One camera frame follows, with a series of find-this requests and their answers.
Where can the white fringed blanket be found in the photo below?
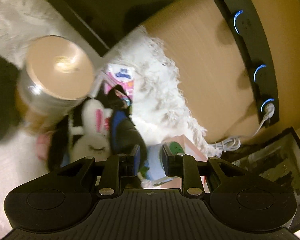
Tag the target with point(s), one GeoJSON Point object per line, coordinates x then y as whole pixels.
{"type": "Point", "coordinates": [159, 108]}

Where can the black computer case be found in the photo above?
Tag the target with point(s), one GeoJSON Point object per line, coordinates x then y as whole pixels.
{"type": "Point", "coordinates": [277, 160]}

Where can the black dark plush toy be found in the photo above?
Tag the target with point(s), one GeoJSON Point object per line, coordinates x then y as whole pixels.
{"type": "Point", "coordinates": [123, 134]}

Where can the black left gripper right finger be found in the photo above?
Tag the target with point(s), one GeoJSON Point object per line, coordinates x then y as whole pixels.
{"type": "Point", "coordinates": [168, 162]}

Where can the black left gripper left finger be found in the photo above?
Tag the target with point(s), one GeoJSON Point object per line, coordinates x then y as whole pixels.
{"type": "Point", "coordinates": [133, 161]}

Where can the pink tissue pack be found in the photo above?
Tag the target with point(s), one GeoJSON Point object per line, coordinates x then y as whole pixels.
{"type": "Point", "coordinates": [113, 75]}

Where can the pink cardboard box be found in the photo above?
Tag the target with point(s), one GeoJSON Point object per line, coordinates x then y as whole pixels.
{"type": "Point", "coordinates": [190, 149]}

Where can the black power strip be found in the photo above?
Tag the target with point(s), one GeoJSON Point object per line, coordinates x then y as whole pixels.
{"type": "Point", "coordinates": [247, 29]}

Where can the white bunny plush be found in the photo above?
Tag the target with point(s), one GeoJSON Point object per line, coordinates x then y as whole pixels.
{"type": "Point", "coordinates": [91, 137]}

